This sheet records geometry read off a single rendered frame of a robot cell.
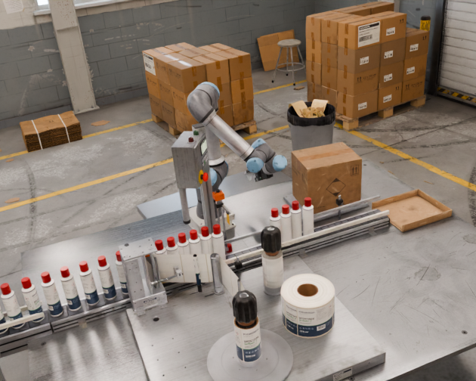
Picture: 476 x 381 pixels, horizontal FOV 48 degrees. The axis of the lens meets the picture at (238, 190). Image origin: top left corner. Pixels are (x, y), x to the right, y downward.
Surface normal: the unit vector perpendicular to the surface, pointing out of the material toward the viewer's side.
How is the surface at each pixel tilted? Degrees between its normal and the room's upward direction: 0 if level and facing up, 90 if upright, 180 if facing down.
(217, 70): 90
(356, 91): 91
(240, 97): 92
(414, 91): 90
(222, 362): 0
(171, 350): 0
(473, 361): 1
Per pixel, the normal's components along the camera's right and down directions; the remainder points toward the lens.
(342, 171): 0.26, 0.44
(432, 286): -0.08, -0.88
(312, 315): 0.01, 0.47
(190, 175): -0.22, 0.48
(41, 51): 0.48, 0.38
